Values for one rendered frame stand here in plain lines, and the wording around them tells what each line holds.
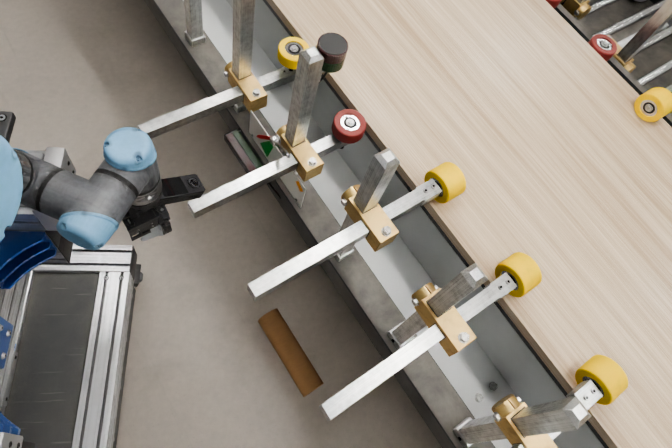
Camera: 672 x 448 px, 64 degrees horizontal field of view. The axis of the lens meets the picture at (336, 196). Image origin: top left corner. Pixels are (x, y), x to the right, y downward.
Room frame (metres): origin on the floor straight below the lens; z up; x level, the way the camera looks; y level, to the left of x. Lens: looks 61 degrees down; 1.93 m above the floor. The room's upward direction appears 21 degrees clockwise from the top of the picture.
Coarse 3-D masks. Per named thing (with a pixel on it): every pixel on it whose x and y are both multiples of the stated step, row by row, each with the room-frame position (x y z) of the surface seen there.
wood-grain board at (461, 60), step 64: (320, 0) 1.12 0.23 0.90; (384, 0) 1.21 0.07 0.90; (448, 0) 1.31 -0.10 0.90; (512, 0) 1.41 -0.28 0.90; (384, 64) 0.99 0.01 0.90; (448, 64) 1.07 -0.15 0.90; (512, 64) 1.16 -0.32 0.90; (576, 64) 1.25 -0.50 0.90; (384, 128) 0.80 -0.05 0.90; (448, 128) 0.87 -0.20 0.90; (512, 128) 0.95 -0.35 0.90; (576, 128) 1.03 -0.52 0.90; (640, 128) 1.11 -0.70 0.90; (512, 192) 0.76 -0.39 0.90; (576, 192) 0.83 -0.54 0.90; (640, 192) 0.90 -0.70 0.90; (576, 256) 0.66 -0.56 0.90; (640, 256) 0.72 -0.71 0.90; (512, 320) 0.46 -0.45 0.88; (576, 320) 0.51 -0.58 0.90; (640, 320) 0.56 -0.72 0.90; (576, 384) 0.37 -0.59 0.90; (640, 384) 0.42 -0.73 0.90
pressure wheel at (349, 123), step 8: (344, 112) 0.79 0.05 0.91; (352, 112) 0.80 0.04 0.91; (336, 120) 0.76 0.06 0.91; (344, 120) 0.77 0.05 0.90; (352, 120) 0.78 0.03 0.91; (360, 120) 0.79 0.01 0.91; (336, 128) 0.74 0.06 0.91; (344, 128) 0.75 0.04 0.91; (352, 128) 0.76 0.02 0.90; (360, 128) 0.77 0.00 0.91; (336, 136) 0.74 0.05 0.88; (344, 136) 0.73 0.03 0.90; (352, 136) 0.74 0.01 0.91; (360, 136) 0.75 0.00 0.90
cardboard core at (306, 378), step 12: (276, 312) 0.52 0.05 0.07; (264, 324) 0.47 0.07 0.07; (276, 324) 0.48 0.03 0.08; (276, 336) 0.44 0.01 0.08; (288, 336) 0.46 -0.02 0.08; (276, 348) 0.41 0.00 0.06; (288, 348) 0.42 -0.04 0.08; (300, 348) 0.44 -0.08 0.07; (288, 360) 0.38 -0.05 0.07; (300, 360) 0.39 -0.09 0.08; (300, 372) 0.36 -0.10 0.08; (312, 372) 0.37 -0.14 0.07; (300, 384) 0.33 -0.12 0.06; (312, 384) 0.34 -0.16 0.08
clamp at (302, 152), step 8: (280, 128) 0.71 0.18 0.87; (280, 136) 0.69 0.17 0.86; (288, 144) 0.68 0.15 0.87; (304, 144) 0.69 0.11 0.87; (288, 152) 0.67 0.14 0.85; (296, 152) 0.66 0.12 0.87; (304, 152) 0.67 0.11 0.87; (312, 152) 0.68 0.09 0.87; (296, 160) 0.65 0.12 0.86; (304, 160) 0.65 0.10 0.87; (320, 160) 0.67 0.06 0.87; (304, 168) 0.63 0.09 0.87; (312, 168) 0.64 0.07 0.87; (320, 168) 0.66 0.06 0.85; (304, 176) 0.63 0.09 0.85; (312, 176) 0.64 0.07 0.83
